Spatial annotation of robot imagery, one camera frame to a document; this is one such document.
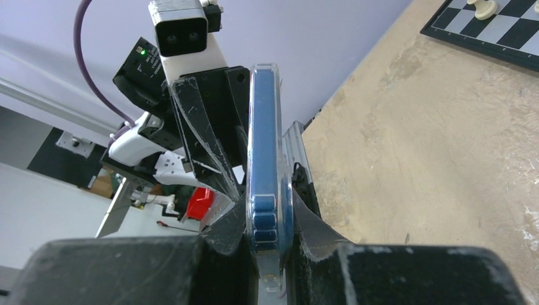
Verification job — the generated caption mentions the blue phone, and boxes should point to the blue phone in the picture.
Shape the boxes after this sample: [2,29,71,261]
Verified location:
[248,67,292,255]

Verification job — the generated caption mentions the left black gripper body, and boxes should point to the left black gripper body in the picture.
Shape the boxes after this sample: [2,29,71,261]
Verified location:
[180,66,249,177]

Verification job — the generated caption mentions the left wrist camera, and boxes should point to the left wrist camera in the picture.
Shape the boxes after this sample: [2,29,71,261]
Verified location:
[148,0,227,84]

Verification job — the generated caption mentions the aluminium table frame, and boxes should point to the aluminium table frame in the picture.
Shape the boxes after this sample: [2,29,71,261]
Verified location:
[283,121,316,202]

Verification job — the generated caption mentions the black white chessboard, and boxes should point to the black white chessboard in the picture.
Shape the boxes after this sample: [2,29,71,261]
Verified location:
[420,1,538,72]

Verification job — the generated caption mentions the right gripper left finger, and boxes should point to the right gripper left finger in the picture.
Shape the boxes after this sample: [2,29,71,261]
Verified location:
[8,202,257,304]

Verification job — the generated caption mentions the white chess piece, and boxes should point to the white chess piece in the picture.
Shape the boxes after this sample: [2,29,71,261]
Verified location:
[467,0,498,20]

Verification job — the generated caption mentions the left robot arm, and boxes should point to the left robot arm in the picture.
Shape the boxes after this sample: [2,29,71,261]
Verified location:
[102,38,249,201]

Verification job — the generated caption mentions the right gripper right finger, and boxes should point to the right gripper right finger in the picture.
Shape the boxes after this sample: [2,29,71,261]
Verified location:
[286,194,525,304]

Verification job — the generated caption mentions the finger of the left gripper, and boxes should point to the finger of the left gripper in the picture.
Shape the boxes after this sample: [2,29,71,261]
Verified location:
[170,77,240,202]

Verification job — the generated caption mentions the clear phone case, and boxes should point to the clear phone case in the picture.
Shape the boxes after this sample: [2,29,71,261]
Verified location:
[245,63,295,294]

